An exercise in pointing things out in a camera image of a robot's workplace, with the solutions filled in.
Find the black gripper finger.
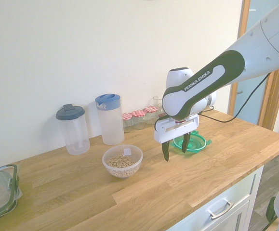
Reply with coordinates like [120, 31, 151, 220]
[161, 141, 170, 162]
[182, 131, 191, 154]

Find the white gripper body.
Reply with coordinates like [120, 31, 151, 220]
[153, 115, 200, 145]

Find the green round container lid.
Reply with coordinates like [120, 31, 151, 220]
[170, 129, 213, 154]

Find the glass jar red checked lid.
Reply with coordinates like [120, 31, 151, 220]
[122, 112, 133, 133]
[131, 110, 146, 130]
[143, 106, 159, 125]

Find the clear plastic food bowl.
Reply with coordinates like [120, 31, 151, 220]
[102, 144, 144, 179]

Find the clear pitcher blue lid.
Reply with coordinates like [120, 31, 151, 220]
[95, 93, 125, 146]

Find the clear pitcher dark grey lid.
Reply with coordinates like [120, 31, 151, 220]
[55, 103, 91, 155]

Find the clear drinking glass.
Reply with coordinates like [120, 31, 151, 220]
[152, 95, 165, 114]

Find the cereal rings heap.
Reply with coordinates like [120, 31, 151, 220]
[106, 155, 136, 168]

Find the frosted glass door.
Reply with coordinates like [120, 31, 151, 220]
[233, 0, 279, 126]

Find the silver drawer handle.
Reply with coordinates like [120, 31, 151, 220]
[207, 199, 235, 220]

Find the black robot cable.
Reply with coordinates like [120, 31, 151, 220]
[199, 71, 272, 124]

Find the white drawer with metal handle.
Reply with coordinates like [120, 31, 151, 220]
[167, 165, 265, 231]

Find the wooden door frame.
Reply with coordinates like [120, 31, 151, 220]
[227, 0, 279, 138]

